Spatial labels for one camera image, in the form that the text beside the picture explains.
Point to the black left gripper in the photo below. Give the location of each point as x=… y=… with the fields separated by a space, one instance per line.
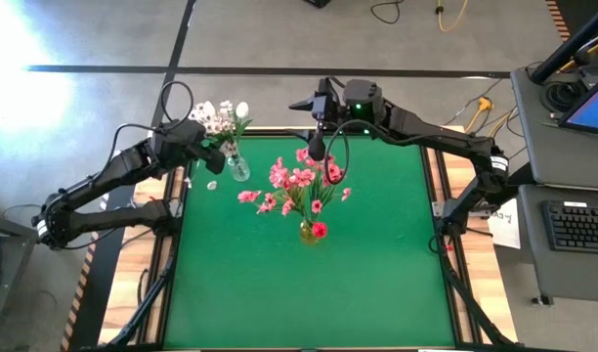
x=182 y=144

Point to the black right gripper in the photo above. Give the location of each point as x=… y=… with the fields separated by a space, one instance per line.
x=330 y=105

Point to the pink artificial flower bunch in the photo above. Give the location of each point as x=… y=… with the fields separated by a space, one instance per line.
x=248 y=196
x=279 y=173

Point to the red artificial tulip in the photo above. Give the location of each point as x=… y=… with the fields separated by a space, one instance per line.
x=319 y=230

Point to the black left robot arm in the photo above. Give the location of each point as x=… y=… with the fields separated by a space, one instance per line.
x=108 y=168

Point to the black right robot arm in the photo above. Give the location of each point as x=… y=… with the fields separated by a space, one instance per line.
x=426 y=129

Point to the clear ribbed glass vase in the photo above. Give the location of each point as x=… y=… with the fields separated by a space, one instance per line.
x=239 y=170

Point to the yellow ribbed glass vase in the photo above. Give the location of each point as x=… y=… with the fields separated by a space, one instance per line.
x=306 y=238

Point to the fallen white blossom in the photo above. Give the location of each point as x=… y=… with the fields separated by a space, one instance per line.
x=212 y=185

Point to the green table mat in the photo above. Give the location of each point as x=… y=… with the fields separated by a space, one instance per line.
x=260 y=318

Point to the small red connector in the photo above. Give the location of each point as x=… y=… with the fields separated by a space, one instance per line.
x=448 y=248

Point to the black hazard-striped platform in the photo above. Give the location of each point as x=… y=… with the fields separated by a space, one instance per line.
x=96 y=303

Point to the grey metal stand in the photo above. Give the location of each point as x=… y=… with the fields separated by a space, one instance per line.
x=11 y=226

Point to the white paper sheet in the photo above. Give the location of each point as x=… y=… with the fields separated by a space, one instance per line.
x=506 y=232

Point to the black pole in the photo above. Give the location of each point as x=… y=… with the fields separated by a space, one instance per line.
x=568 y=46

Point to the white label sticker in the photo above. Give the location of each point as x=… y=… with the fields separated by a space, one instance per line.
x=575 y=204

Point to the black keyboard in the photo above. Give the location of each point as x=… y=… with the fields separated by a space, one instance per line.
x=577 y=227

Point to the laptop with blue screen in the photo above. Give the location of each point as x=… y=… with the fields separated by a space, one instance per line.
x=597 y=110

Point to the grey side desk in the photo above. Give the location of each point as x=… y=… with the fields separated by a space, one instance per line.
x=563 y=274

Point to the black frame strut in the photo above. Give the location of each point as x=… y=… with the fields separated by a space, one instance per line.
x=142 y=305
x=476 y=305

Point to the black table frame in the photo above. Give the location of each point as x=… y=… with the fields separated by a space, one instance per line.
x=456 y=318

